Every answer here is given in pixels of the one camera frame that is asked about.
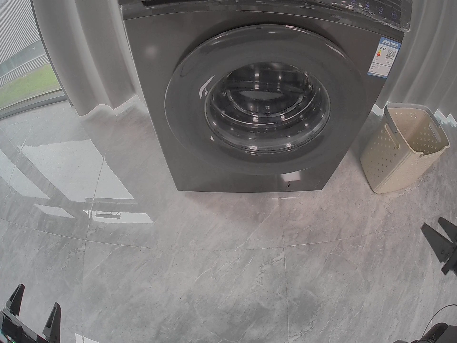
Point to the grey washing machine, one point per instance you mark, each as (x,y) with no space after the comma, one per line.
(160,84)

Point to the cream laundry basket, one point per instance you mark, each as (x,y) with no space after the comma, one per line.
(383,155)

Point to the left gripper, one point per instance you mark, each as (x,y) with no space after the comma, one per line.
(14,329)

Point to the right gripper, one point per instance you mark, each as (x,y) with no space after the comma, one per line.
(451,259)

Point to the white curtain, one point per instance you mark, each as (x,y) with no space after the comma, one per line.
(428,55)
(89,41)

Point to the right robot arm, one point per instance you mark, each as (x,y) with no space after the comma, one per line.
(441,334)

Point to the window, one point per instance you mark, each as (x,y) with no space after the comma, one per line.
(21,48)

